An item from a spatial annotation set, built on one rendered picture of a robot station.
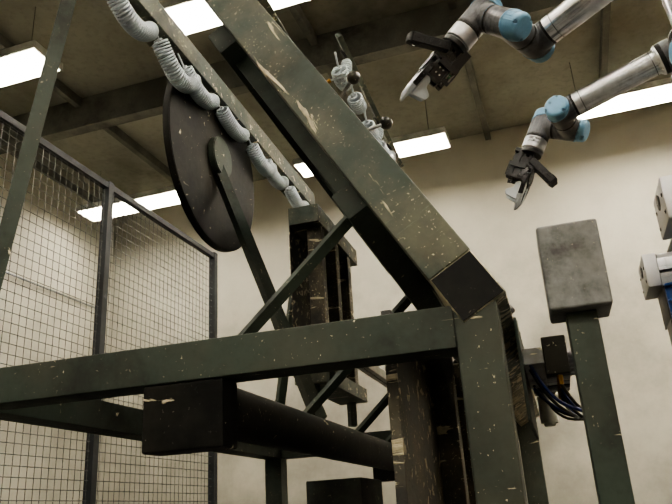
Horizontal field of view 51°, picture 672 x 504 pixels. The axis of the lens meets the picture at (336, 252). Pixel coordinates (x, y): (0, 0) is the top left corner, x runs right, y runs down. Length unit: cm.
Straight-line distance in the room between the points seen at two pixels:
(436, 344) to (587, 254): 35
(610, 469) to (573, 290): 34
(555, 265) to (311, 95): 72
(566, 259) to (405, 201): 36
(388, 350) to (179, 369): 48
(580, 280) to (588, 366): 17
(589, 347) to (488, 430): 26
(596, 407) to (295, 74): 104
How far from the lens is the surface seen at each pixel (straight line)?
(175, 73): 272
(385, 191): 159
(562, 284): 147
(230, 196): 292
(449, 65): 191
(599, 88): 233
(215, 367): 161
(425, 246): 152
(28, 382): 188
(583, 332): 148
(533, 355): 172
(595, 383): 146
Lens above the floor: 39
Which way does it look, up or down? 21 degrees up
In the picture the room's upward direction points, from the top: 4 degrees counter-clockwise
